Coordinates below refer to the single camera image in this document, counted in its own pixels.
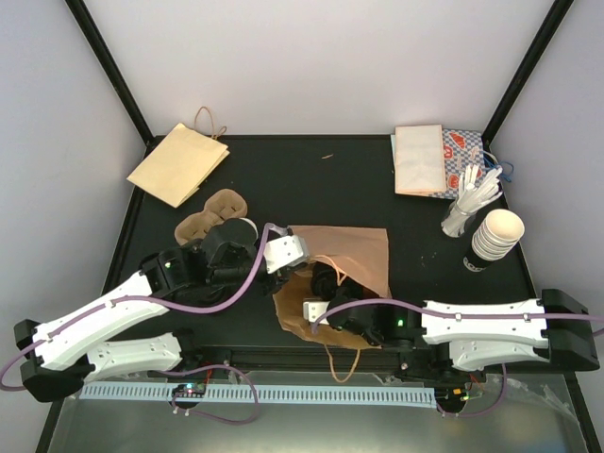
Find blue checkered paper bag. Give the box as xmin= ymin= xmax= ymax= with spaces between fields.
xmin=431 ymin=128 xmax=514 ymax=200

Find black frame post right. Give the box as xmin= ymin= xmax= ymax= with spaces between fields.
xmin=481 ymin=0 xmax=574 ymax=148

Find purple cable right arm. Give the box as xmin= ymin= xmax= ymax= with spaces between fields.
xmin=310 ymin=299 xmax=604 ymax=420

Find black frame post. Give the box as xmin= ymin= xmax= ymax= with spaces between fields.
xmin=481 ymin=0 xmax=574 ymax=148
xmin=65 ymin=0 xmax=155 ymax=147

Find stack of white paper cups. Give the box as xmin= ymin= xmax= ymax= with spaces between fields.
xmin=462 ymin=209 xmax=525 ymax=273

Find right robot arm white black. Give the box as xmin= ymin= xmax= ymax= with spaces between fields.
xmin=310 ymin=289 xmax=603 ymax=379

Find brown kraft paper bag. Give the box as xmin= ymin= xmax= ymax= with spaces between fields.
xmin=272 ymin=225 xmax=393 ymax=384

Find bundle of white straws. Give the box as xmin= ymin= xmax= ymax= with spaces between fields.
xmin=441 ymin=164 xmax=503 ymax=238

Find light blue cable duct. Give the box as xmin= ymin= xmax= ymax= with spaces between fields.
xmin=79 ymin=381 xmax=436 ymax=409

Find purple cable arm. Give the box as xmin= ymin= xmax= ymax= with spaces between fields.
xmin=0 ymin=222 xmax=294 ymax=425
xmin=310 ymin=299 xmax=604 ymax=420

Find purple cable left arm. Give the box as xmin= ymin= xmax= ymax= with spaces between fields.
xmin=0 ymin=222 xmax=294 ymax=425

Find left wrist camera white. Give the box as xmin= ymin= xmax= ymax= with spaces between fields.
xmin=263 ymin=235 xmax=310 ymax=274

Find tan paper bag with handles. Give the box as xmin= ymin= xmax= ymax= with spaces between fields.
xmin=127 ymin=106 xmax=229 ymax=208

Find stacked pulp cup carriers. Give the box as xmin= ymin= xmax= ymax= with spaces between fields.
xmin=174 ymin=189 xmax=248 ymax=245

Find white paper bag brown trim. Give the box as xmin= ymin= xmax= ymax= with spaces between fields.
xmin=394 ymin=125 xmax=446 ymax=194

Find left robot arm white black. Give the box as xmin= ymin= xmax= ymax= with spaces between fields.
xmin=1 ymin=218 xmax=308 ymax=402

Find black frame post left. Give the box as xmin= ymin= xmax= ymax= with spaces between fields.
xmin=65 ymin=0 xmax=155 ymax=147

